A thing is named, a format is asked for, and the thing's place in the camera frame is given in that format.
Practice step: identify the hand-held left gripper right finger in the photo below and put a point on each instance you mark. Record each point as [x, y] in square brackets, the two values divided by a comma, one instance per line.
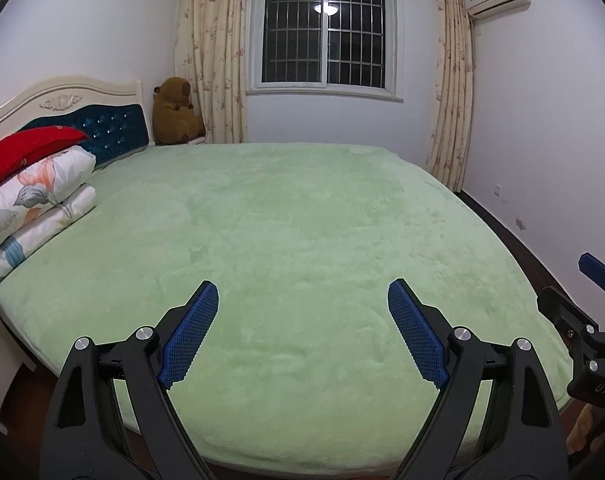
[417, 340]

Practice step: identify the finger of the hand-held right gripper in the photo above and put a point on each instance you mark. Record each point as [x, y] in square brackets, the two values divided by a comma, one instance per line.
[562, 310]
[597, 270]

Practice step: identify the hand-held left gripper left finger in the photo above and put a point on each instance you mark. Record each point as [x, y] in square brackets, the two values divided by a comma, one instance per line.
[192, 335]

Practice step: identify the person's right hand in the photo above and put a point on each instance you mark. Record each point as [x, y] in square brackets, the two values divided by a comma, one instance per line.
[580, 430]

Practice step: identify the green bed blanket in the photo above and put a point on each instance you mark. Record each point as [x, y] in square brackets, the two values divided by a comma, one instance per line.
[292, 220]

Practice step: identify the lower floral white pillow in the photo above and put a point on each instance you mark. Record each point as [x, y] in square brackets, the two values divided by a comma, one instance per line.
[42, 230]

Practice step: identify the floral white pillow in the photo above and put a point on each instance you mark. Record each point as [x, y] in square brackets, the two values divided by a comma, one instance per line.
[42, 230]
[47, 180]

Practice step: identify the white nightstand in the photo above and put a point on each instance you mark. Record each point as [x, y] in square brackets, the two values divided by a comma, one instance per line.
[2, 350]

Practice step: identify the upper floral white pillow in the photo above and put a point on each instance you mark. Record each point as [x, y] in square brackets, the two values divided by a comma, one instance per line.
[47, 180]

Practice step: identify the brown teddy bear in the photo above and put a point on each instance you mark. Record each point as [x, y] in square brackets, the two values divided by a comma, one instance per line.
[175, 110]

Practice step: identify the beige floral curtain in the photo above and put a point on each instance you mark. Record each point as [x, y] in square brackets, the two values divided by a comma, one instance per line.
[450, 85]
[212, 60]

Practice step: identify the red pillow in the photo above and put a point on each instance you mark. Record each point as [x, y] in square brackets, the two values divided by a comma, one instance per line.
[22, 152]

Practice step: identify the white and blue headboard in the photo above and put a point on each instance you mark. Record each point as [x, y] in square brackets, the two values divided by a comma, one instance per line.
[82, 95]

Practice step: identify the barred window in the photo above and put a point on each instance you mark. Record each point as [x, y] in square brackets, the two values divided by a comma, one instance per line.
[325, 30]

